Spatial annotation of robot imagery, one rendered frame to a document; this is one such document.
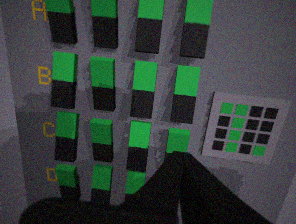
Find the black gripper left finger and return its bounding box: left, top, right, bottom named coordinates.
left=19, top=151, right=183, bottom=224

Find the grey switch panel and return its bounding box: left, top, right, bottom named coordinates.
left=0, top=0, right=296, bottom=224

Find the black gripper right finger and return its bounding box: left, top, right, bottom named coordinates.
left=179, top=152, right=273, bottom=224

